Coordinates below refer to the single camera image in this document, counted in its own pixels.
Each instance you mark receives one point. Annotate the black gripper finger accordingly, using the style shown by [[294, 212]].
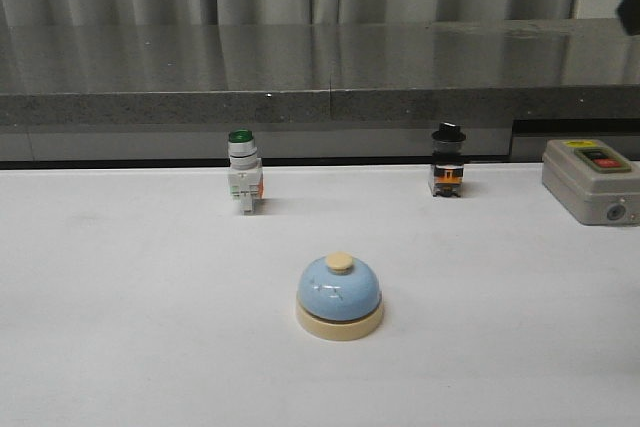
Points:
[[628, 13]]

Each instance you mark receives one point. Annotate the light blue call bell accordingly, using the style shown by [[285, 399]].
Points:
[[339, 298]]

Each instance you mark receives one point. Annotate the grey stone counter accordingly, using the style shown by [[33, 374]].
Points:
[[169, 95]]

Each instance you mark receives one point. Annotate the grey on-off switch box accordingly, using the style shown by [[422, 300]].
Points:
[[595, 183]]

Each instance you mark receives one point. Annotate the black rotary selector switch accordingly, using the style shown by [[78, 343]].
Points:
[[447, 166]]

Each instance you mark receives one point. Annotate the green push button switch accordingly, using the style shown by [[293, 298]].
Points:
[[245, 175]]

